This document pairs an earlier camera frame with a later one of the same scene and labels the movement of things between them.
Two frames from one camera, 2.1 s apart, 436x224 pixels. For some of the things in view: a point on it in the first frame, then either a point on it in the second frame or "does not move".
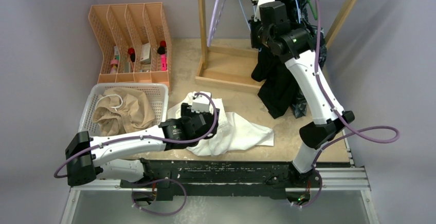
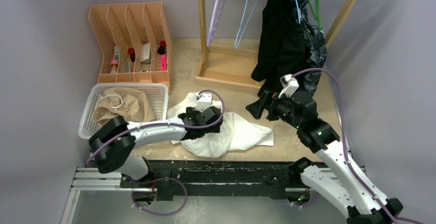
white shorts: [233, 132] does not move
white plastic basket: [156, 93] does not move
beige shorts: [119, 110] does not move
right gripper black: [255, 24] → [257, 108]
